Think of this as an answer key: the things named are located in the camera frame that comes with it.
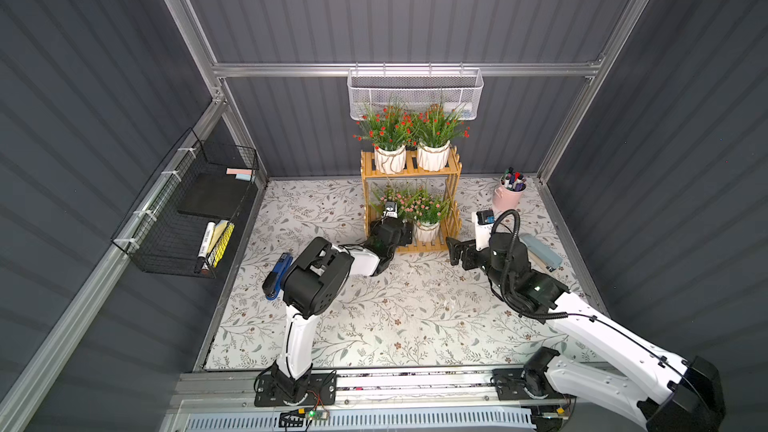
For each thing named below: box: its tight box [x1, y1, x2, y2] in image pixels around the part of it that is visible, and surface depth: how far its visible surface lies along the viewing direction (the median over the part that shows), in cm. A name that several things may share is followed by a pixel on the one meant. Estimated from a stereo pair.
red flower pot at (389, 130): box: [352, 106, 419, 175], surface depth 77 cm
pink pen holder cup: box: [492, 176, 528, 217], surface depth 107 cm
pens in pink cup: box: [501, 166, 527, 192], surface depth 104 cm
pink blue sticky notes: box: [226, 168, 253, 181], surface depth 86 cm
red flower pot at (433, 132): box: [410, 104, 471, 172], surface depth 81 cm
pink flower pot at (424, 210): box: [396, 186, 451, 245], surface depth 93 cm
